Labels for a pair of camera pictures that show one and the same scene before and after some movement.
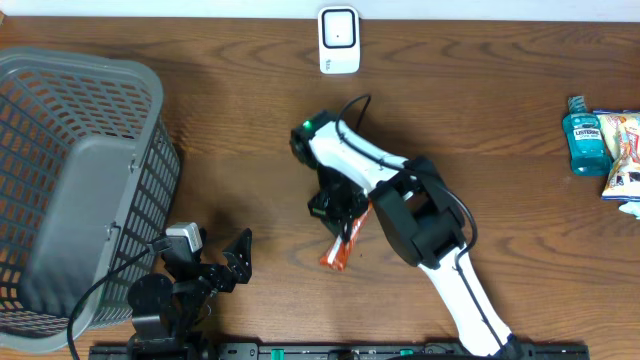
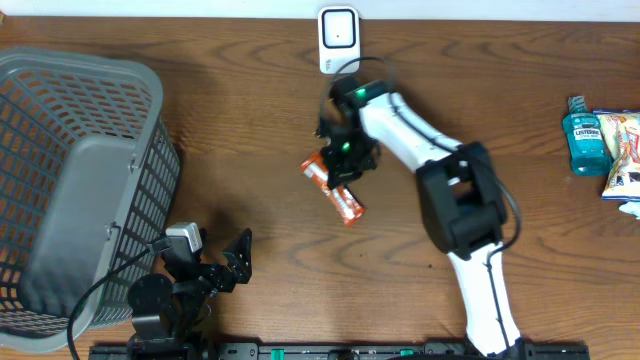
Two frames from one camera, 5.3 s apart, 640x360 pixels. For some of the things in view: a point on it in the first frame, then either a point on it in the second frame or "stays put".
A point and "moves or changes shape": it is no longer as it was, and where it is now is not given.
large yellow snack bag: (621, 131) stays put
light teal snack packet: (631, 207) stays put
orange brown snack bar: (337, 254) moves or changes shape
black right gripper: (336, 218) to (338, 170)
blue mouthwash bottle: (585, 140) stays put
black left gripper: (239, 271) stays put
